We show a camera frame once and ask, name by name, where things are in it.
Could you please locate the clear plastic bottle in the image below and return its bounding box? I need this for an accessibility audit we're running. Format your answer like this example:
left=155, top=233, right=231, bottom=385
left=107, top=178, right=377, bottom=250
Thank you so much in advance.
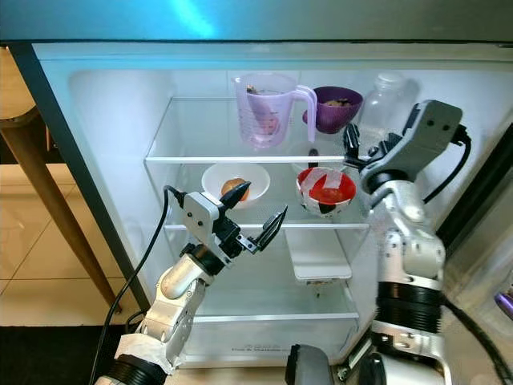
left=357, top=71, right=410, bottom=145

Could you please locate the clear measuring jug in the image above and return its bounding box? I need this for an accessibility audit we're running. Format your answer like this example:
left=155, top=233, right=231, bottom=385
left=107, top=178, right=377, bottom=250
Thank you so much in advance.
left=234, top=72, right=318, bottom=151

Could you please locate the white fridge tray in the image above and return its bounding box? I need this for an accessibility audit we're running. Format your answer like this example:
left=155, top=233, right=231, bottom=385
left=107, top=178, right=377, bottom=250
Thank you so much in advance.
left=283, top=229, right=352, bottom=283

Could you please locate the purple bowl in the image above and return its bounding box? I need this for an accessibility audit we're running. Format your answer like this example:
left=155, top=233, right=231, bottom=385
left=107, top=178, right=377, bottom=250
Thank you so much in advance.
left=303, top=86, right=364, bottom=135

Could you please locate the red bowl with white tape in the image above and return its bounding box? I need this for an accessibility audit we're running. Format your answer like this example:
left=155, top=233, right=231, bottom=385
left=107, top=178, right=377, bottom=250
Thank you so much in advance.
left=295, top=166, right=357, bottom=217

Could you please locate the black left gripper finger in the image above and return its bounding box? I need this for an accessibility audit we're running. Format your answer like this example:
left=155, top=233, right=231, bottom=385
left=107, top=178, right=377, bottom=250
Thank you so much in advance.
left=241, top=207, right=287, bottom=253
left=221, top=182, right=250, bottom=213

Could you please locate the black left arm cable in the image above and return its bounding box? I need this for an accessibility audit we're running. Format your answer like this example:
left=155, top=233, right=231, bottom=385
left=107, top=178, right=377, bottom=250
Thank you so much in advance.
left=88, top=184, right=187, bottom=385

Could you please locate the round orange-brown fruit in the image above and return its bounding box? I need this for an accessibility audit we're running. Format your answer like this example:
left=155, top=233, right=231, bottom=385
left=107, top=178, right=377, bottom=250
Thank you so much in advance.
left=220, top=178, right=249, bottom=199

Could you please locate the grey fridge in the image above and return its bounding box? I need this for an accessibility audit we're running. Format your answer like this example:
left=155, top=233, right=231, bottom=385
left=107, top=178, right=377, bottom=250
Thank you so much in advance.
left=0, top=0, right=513, bottom=370

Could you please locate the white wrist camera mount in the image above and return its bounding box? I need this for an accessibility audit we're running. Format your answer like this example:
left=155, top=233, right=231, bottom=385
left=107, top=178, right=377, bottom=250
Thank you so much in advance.
left=361, top=100, right=467, bottom=189
left=181, top=191, right=229, bottom=256

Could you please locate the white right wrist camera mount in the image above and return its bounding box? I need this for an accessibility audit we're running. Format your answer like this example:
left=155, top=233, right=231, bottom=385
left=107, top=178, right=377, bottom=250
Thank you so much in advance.
left=361, top=100, right=467, bottom=189

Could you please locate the light wooden table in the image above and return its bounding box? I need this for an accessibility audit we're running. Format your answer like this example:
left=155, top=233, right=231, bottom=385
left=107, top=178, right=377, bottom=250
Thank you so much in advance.
left=0, top=47, right=121, bottom=314

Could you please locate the purple wrapped stick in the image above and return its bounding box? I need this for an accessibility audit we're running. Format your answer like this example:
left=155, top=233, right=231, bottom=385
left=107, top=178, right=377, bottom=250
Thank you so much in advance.
left=495, top=293, right=513, bottom=318

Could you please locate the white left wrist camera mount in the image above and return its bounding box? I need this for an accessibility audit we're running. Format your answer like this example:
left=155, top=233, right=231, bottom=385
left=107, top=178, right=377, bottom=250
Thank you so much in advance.
left=181, top=191, right=229, bottom=256

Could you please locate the glass fridge shelf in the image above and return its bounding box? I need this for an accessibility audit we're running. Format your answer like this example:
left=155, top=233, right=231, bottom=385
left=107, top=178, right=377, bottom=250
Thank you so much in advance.
left=192, top=285, right=362, bottom=323
left=144, top=96, right=370, bottom=165
left=160, top=164, right=370, bottom=233

